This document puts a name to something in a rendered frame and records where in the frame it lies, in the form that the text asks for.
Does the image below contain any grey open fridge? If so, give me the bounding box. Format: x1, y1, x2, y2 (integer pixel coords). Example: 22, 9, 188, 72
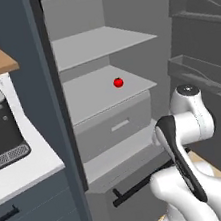
0, 0, 221, 221

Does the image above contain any pale drawer handle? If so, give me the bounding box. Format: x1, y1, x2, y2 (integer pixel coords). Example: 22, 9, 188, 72
109, 118, 133, 134

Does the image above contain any black freezer drawer handle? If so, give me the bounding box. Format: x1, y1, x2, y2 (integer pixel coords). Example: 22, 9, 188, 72
107, 159, 185, 208

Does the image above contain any grey freezer drawer front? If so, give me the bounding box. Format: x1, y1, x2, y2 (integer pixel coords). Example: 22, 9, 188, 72
81, 152, 189, 221

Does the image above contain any grey fridge door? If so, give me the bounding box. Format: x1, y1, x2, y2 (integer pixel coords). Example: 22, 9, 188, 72
155, 0, 221, 190

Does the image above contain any grey door bin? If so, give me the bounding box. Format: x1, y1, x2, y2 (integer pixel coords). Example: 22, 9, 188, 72
165, 47, 221, 114
166, 0, 221, 33

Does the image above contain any grey fridge drawer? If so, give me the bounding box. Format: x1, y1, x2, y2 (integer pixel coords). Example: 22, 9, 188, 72
69, 89, 161, 165

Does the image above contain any red tomato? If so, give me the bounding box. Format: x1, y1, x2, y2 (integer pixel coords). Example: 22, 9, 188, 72
113, 76, 125, 89

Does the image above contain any grey fridge shelf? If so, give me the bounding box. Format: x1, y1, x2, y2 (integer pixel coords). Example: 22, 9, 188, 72
49, 17, 162, 75
59, 57, 162, 127

